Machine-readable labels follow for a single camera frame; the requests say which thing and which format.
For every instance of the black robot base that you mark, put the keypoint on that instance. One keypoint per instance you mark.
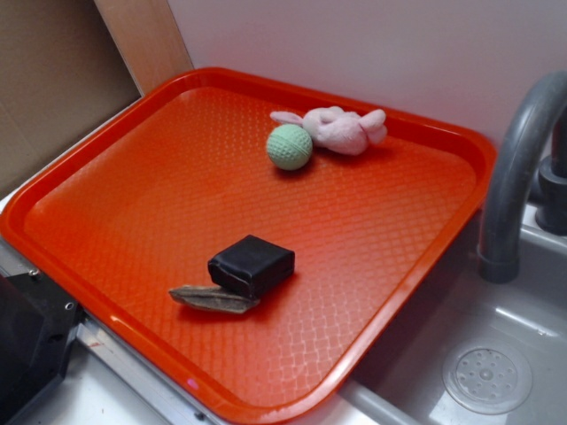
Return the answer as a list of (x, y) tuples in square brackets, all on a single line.
[(39, 322)]

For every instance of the green dimpled ball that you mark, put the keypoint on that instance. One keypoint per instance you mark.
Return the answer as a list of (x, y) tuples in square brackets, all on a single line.
[(289, 147)]

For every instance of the orange plastic tray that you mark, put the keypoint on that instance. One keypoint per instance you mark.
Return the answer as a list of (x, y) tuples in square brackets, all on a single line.
[(142, 205)]

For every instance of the black wrapped block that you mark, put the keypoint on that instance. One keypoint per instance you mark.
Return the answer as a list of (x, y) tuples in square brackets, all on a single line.
[(251, 267)]

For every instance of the pink plush bunny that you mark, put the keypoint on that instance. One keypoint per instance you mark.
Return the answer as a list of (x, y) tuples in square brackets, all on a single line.
[(332, 128)]

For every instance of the wooden board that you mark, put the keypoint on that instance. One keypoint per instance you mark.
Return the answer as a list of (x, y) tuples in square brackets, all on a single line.
[(148, 39)]

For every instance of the grey plastic sink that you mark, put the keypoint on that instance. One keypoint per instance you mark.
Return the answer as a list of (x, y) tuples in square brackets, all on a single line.
[(399, 381)]

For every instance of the grey curved faucet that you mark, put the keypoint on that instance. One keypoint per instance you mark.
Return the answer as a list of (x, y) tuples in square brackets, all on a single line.
[(515, 177)]

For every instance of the brown cardboard panel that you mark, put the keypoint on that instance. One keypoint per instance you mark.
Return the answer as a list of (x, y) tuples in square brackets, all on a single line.
[(61, 77)]

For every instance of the round sink drain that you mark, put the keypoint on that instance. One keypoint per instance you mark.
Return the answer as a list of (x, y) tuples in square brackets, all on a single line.
[(487, 376)]

